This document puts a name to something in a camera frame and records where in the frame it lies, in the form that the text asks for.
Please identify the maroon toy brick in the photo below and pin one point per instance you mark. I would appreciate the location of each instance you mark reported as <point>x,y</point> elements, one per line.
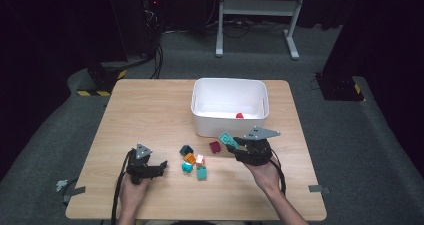
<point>215,147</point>

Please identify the pink toy brick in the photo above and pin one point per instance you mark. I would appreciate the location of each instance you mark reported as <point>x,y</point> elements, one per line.
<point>200,160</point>

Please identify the white metal stand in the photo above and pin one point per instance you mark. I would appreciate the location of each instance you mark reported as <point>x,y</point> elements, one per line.
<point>260,7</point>

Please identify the white plastic bin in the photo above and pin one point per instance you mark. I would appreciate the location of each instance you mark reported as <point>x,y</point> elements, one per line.
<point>230,128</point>

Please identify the black square stand base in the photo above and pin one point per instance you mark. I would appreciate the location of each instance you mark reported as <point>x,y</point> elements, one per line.
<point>338,86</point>

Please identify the cyan square toy brick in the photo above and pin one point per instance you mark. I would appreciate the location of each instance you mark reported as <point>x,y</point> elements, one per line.
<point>187,167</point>

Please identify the orange-yellow toy brick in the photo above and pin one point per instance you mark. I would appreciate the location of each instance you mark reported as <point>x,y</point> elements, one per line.
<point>190,158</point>

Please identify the long teal toy brick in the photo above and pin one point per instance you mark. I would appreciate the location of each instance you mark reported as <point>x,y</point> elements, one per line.
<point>227,139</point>

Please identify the gray tape strip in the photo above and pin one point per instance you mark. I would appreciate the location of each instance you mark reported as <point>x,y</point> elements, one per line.
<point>318,188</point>
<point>75,191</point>

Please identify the red toy brick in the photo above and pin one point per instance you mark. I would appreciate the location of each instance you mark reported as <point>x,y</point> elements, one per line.
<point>239,115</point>

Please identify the teal sloped toy brick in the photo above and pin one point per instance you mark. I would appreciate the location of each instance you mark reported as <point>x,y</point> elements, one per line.
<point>202,174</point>

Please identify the dark blue toy brick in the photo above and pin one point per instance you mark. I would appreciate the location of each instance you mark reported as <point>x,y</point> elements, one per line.
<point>186,150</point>

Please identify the person's right hand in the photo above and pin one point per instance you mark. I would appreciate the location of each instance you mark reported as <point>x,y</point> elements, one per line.
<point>268,176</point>

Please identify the person's left hand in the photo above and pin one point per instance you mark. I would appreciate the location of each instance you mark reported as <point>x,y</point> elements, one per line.
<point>129,198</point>

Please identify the black curtain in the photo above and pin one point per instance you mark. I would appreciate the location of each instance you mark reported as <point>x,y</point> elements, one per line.
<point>383,35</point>
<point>40,51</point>

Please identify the dark equipment rack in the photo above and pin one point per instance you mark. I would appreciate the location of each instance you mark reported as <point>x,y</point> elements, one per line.
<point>133,18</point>

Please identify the black base with yellow stripes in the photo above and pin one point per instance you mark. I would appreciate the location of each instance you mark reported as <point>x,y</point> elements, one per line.
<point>103,78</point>

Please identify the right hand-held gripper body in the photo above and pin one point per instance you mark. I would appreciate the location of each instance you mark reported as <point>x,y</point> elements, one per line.
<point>256,151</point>

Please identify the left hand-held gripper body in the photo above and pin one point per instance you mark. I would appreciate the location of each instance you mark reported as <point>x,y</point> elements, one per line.
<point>136,169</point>

